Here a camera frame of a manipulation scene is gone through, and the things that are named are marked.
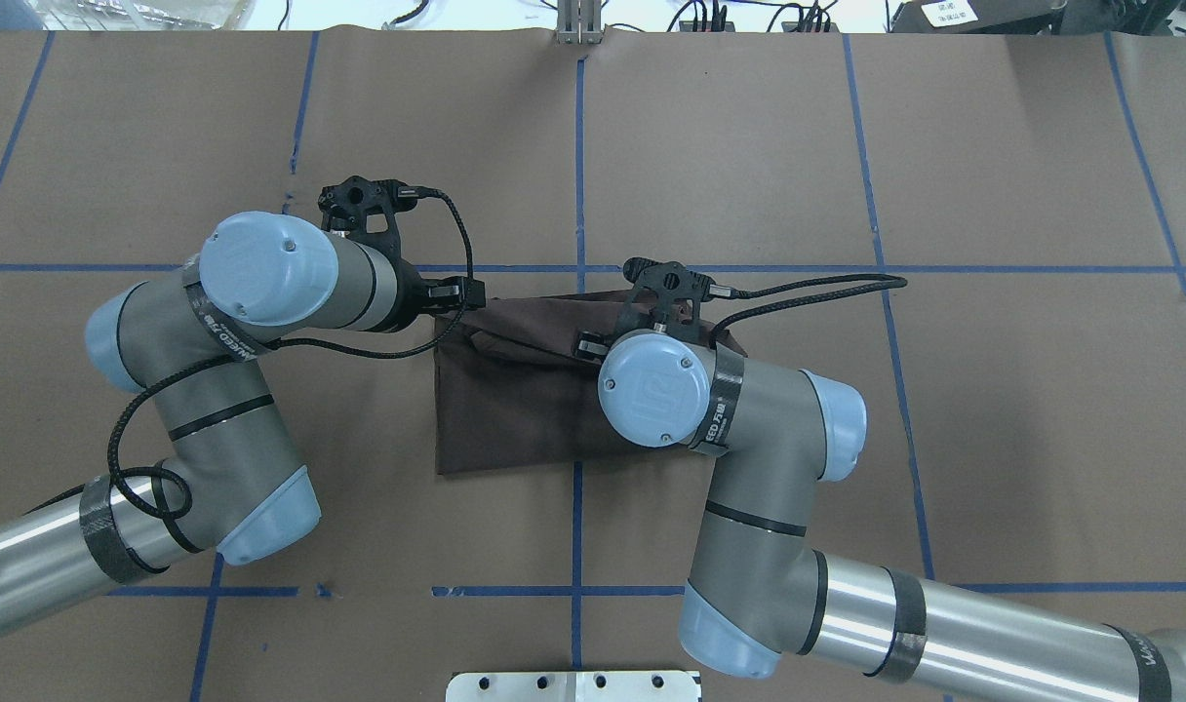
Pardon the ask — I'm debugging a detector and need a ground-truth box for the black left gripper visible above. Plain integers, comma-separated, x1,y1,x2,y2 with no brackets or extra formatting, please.
318,176,487,332

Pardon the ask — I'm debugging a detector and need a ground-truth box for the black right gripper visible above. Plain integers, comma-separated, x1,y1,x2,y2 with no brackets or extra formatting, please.
575,257,719,364

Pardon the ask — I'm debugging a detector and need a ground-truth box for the dark brown t-shirt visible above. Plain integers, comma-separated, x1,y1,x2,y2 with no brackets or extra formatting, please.
433,289,750,477

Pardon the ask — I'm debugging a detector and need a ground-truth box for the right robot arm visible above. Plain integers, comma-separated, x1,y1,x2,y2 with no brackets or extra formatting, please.
597,274,1186,701

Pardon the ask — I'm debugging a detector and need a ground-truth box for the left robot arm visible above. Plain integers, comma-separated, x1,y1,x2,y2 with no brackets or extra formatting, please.
0,176,486,639

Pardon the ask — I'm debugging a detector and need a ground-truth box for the brown paper table cover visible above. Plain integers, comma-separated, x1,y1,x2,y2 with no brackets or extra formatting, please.
0,26,1186,701

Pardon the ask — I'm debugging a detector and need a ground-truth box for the black box with label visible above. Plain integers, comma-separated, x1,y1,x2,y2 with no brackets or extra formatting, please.
888,1,1080,36

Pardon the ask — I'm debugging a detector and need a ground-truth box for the aluminium frame profile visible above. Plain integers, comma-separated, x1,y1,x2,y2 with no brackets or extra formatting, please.
549,0,606,45

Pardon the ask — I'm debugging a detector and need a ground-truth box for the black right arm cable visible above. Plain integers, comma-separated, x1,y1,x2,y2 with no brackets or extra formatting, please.
706,275,910,350

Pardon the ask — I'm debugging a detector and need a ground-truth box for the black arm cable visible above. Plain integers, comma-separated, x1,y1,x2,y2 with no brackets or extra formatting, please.
27,185,477,572
706,275,910,350

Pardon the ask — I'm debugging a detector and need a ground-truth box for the white metal mount base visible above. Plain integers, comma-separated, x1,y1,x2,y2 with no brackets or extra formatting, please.
445,668,704,701

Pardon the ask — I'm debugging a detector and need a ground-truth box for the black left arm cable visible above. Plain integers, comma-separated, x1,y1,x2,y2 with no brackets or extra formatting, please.
27,185,477,572

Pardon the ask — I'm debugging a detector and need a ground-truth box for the black cable bundle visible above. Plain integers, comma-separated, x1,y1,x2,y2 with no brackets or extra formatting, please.
667,0,840,36

